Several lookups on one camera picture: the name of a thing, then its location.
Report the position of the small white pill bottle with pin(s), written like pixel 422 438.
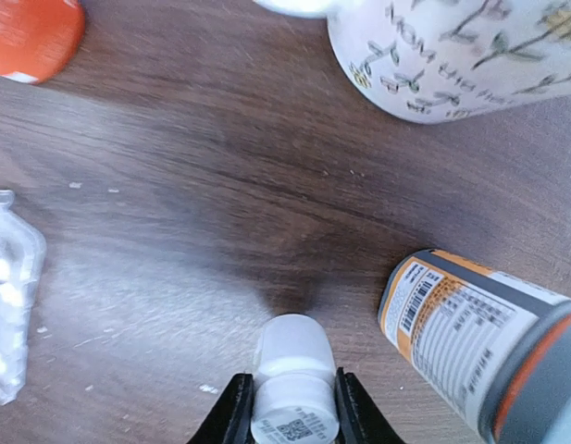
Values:
pixel 294 383

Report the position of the amber bottle grey cap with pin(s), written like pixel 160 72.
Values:
pixel 495 347

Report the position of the clear pill organizer box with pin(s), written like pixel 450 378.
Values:
pixel 22 252

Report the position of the yellow inside patterned mug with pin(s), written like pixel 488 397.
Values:
pixel 432 61

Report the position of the orange pill bottle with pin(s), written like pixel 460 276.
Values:
pixel 38 38

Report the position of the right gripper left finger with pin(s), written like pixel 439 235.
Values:
pixel 229 420

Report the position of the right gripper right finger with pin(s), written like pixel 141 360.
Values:
pixel 361 421

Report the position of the white pills in organizer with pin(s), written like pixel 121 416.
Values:
pixel 12 327

